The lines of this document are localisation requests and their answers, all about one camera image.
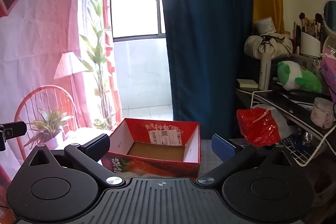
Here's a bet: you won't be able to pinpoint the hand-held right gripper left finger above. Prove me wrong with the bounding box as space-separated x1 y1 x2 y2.
28 133 126 188

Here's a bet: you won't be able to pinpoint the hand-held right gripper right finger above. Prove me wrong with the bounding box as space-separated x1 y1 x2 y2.
196 134 301 186

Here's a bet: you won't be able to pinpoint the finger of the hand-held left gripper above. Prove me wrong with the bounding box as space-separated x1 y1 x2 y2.
0 121 27 152

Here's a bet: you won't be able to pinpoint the red strawberry print cardboard box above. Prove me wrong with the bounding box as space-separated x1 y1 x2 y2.
101 118 202 179

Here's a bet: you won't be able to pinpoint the red plastic bag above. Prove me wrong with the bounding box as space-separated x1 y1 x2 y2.
236 107 281 147

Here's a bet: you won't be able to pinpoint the white spray bottle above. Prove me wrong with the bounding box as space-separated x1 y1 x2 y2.
259 39 273 91

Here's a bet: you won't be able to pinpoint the green white plush toy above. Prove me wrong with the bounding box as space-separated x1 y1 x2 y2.
277 61 324 94

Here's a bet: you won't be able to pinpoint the pink printed backdrop cloth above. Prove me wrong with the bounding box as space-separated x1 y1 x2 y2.
0 0 122 214

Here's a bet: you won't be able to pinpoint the clear jar pink contents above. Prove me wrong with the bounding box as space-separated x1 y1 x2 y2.
310 97 335 129

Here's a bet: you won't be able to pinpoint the beige cloth bag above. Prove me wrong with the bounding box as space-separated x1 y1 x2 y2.
245 34 294 59

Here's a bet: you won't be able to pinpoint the blue curtain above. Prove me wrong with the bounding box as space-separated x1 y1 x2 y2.
155 0 259 140

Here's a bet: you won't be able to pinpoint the white round jar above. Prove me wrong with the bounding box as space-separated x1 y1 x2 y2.
253 18 277 35

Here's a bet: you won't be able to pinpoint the pink box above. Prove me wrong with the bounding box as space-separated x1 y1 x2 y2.
320 52 336 102

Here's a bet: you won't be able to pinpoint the white brush holder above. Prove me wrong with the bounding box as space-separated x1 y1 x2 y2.
300 31 322 58

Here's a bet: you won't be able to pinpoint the window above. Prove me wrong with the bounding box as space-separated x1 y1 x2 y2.
110 0 166 43

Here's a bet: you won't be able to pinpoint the bunch of makeup brushes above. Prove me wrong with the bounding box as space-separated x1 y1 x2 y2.
293 12 326 38

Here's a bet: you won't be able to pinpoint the round mirror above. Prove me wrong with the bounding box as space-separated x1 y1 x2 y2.
323 0 336 35

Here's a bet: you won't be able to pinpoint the white wire rack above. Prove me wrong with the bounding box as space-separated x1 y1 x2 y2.
251 90 336 167

